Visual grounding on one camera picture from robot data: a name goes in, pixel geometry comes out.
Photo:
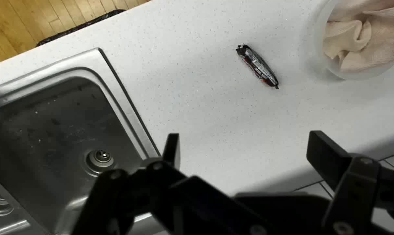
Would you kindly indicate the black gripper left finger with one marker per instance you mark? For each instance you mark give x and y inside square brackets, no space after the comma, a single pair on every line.
[171,150]

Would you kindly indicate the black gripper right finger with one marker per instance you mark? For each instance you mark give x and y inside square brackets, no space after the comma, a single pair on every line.
[327,158]

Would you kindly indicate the cream tea towel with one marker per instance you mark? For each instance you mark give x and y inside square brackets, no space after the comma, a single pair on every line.
[367,34]

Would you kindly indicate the translucent plastic bowl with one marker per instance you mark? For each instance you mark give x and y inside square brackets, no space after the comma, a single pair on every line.
[314,47]

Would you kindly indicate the stainless steel double sink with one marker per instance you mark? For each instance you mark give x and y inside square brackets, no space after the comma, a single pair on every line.
[40,126]

